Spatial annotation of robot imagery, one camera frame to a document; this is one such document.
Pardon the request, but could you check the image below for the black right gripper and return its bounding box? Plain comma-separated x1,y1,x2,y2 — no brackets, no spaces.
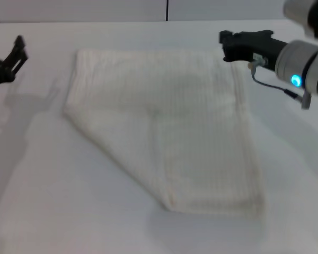
218,29,288,72

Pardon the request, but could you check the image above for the cream ribbed towel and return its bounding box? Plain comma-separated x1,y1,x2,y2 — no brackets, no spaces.
63,48,264,214

